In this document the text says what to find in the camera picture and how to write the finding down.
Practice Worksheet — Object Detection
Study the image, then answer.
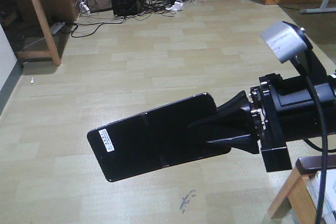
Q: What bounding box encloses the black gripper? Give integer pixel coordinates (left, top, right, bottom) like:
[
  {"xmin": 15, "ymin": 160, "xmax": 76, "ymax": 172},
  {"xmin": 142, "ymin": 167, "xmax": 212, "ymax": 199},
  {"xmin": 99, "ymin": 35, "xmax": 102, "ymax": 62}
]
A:
[{"xmin": 188, "ymin": 73, "xmax": 292, "ymax": 172}]

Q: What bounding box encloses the black smartphone with sticker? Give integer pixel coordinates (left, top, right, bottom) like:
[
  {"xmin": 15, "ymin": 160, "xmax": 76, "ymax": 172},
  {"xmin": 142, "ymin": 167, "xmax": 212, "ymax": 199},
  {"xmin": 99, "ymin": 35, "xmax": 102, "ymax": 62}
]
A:
[{"xmin": 87, "ymin": 93, "xmax": 231, "ymax": 182}]

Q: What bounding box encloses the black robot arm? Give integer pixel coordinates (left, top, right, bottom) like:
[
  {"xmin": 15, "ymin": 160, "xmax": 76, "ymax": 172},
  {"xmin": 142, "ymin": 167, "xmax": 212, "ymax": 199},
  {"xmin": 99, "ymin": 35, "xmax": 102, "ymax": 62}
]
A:
[{"xmin": 188, "ymin": 50, "xmax": 335, "ymax": 172}]

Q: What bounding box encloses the white power strip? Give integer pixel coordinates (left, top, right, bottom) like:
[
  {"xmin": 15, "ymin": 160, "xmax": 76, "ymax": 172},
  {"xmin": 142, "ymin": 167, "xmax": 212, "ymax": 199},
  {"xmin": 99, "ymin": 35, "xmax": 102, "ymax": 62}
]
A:
[{"xmin": 165, "ymin": 0, "xmax": 184, "ymax": 12}]

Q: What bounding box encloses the black camera cable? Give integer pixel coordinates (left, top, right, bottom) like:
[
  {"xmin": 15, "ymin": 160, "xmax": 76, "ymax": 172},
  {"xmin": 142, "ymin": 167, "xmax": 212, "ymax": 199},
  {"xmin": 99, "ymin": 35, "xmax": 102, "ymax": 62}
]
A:
[{"xmin": 291, "ymin": 58, "xmax": 336, "ymax": 224}]

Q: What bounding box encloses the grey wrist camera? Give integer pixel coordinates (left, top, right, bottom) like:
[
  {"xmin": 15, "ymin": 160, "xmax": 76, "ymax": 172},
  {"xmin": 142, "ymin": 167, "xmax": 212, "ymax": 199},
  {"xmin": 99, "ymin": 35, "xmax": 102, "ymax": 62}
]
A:
[{"xmin": 261, "ymin": 21, "xmax": 313, "ymax": 63}]

